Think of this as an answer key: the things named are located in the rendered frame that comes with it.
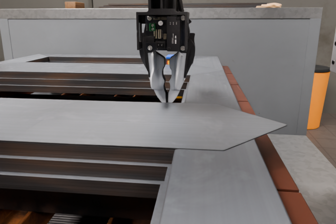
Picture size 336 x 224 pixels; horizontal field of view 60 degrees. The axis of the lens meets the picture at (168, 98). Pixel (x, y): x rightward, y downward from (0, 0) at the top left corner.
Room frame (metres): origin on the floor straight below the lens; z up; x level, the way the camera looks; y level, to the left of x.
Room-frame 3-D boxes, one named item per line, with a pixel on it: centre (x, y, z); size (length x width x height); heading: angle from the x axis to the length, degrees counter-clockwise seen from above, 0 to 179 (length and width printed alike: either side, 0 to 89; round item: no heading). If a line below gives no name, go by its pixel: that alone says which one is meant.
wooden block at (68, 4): (1.68, 0.51, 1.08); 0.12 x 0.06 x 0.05; 172
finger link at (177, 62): (0.46, -0.01, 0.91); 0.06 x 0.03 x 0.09; 174
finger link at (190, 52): (0.48, -0.02, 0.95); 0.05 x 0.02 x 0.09; 84
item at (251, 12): (1.50, 0.04, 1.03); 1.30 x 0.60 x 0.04; 84
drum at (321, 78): (2.76, -1.35, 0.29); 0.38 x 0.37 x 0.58; 172
